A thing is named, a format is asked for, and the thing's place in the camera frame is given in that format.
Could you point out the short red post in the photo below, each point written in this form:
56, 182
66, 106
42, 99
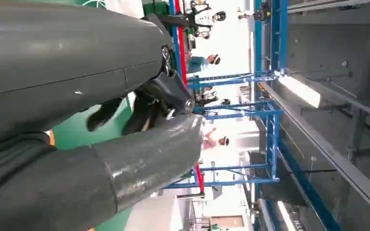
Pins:
199, 178

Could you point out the blue steel column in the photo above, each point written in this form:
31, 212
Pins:
278, 35

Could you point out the bright ceiling lamp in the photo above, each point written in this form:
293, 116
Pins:
285, 215
300, 91

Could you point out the person with white headset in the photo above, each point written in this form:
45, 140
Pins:
199, 63

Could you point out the black white humanoid robot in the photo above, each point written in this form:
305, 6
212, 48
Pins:
204, 17

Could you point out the blue steel frame rack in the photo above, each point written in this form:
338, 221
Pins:
272, 134

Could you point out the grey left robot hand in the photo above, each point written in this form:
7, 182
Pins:
60, 47

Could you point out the left robot arm sleeve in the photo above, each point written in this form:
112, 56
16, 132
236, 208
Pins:
9, 159

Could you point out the long red post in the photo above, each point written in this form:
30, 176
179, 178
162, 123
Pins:
181, 54

